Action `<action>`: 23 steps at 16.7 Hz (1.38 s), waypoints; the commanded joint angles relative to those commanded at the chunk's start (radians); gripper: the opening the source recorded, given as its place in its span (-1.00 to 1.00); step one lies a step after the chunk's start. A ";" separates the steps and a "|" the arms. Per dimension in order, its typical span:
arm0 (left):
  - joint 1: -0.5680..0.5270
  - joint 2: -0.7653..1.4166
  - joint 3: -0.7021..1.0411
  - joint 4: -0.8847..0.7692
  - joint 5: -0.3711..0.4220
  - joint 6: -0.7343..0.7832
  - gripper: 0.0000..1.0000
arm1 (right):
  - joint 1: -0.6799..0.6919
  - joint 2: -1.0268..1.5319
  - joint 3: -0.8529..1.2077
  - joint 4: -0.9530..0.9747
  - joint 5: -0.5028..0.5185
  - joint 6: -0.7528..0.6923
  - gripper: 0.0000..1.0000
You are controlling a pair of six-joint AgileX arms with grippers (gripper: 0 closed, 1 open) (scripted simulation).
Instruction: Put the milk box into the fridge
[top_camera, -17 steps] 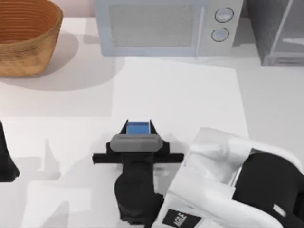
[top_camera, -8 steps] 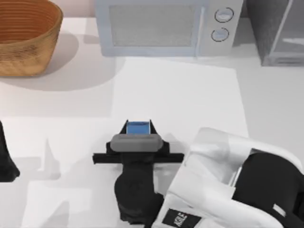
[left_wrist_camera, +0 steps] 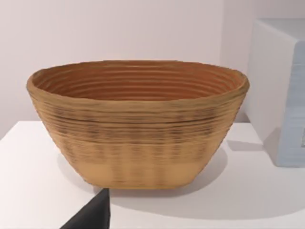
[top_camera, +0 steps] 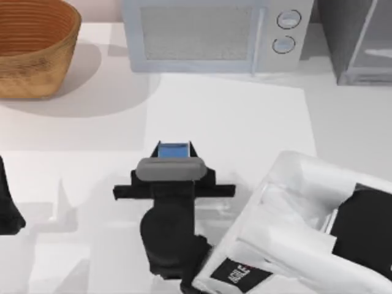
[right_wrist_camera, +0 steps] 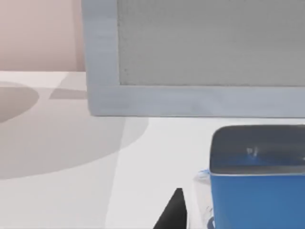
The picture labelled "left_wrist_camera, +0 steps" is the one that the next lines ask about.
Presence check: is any woven brown basket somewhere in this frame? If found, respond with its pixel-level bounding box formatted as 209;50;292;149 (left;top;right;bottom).
26;60;250;191

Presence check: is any pale blue-grey box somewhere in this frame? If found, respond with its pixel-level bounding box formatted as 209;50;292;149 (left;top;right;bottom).
245;18;305;168

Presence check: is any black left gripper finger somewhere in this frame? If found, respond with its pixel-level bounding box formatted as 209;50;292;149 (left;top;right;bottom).
61;187;112;229

